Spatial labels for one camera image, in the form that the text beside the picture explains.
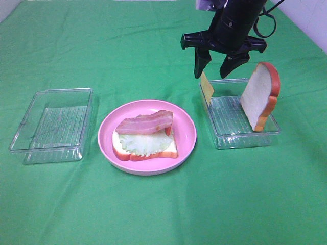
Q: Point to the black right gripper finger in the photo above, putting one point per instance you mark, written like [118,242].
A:
[202,58]
[232,62]

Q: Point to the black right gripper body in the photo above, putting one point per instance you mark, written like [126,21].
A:
[225,35]

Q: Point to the yellow cheese slice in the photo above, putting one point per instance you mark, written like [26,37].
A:
[207,88]

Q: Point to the bread slice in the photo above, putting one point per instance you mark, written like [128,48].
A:
[259,98]
[127,157]

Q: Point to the bacon strip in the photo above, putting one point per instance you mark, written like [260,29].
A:
[168,131]
[146,124]

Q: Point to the green lettuce leaf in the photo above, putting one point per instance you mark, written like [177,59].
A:
[144,145]

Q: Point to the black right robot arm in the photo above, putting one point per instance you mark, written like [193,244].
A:
[239,10]

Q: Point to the right clear plastic container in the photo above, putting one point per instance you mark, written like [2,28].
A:
[228,124]

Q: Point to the clear plastic container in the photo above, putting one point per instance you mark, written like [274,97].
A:
[54,127]
[228,124]

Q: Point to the pink round plate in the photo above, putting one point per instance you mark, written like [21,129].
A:
[183,127]

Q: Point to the green tablecloth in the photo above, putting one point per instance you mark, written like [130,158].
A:
[128,51]

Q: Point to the left clear plastic container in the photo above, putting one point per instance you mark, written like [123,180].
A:
[54,127]

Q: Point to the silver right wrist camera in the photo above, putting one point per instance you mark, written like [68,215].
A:
[206,5]

